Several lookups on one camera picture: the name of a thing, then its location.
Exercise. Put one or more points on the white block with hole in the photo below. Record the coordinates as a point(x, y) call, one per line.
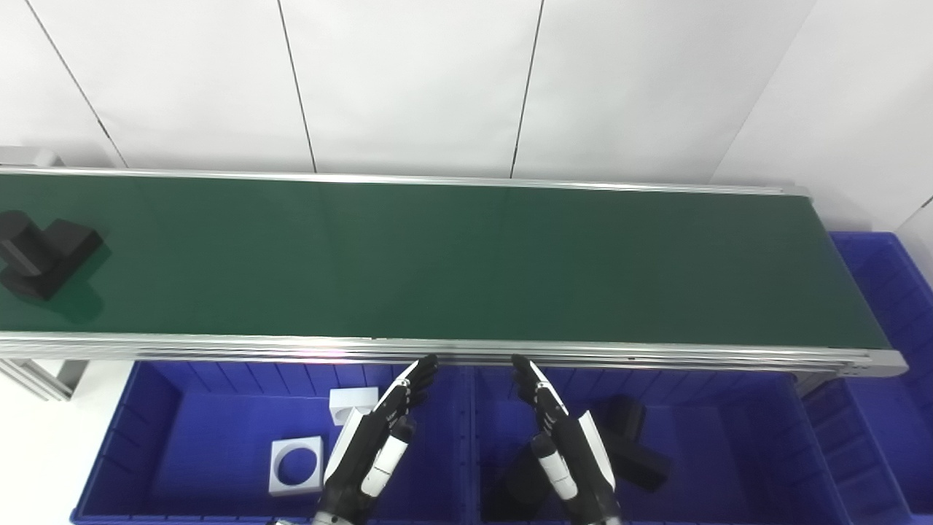
point(280, 477)
point(348, 402)

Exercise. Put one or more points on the blue plastic bin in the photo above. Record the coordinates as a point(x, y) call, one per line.
point(889, 292)
point(729, 452)
point(211, 437)

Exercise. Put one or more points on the black cylinder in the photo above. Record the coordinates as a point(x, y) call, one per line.
point(641, 456)
point(521, 488)
point(44, 251)

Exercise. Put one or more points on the grey conveyor motor housing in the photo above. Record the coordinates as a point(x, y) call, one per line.
point(25, 156)

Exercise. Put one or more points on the aluminium conveyor leg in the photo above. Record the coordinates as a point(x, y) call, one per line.
point(40, 375)
point(810, 382)

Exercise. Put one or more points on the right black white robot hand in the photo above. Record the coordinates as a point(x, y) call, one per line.
point(579, 459)

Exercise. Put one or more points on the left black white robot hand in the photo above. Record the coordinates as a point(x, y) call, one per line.
point(364, 445)

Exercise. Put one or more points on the green conveyor belt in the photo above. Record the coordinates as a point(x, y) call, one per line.
point(656, 356)
point(452, 262)

